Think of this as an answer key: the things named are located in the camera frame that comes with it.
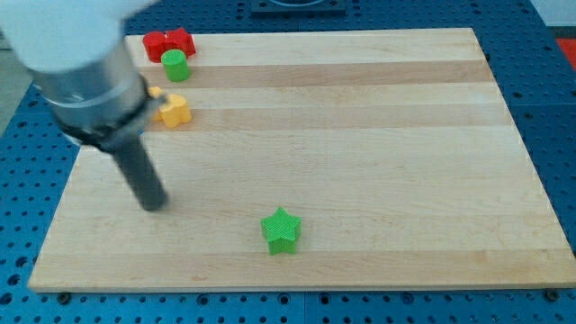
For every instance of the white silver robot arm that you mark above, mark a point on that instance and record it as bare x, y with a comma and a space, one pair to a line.
79, 60

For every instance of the yellow block behind arm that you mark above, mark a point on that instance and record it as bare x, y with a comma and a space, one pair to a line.
155, 92

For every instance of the green star block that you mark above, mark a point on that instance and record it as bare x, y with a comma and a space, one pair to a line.
281, 231

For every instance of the red star block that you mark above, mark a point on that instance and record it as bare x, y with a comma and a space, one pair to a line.
180, 39

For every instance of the wooden board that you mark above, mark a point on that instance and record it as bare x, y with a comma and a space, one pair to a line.
395, 148

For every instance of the yellow heart block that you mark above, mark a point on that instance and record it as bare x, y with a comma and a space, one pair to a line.
175, 111

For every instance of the green cylinder block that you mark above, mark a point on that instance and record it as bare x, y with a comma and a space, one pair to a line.
175, 65

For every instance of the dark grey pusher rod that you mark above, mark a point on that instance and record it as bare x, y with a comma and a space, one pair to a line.
127, 150

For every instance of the red round block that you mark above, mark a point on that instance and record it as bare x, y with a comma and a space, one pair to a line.
154, 44

